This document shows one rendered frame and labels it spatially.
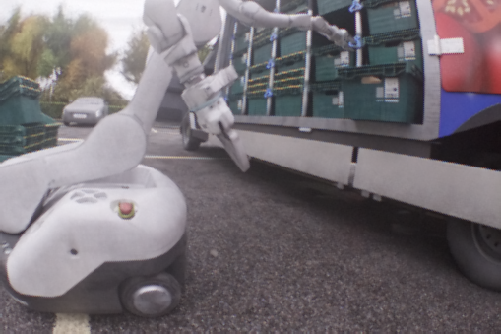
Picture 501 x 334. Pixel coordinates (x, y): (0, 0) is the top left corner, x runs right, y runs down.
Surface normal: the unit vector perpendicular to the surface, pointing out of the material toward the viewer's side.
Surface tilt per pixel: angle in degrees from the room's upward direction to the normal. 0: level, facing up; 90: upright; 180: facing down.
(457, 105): 90
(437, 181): 90
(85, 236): 90
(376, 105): 93
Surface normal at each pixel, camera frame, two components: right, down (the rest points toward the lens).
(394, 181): -0.85, -0.04
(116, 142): 0.52, 0.12
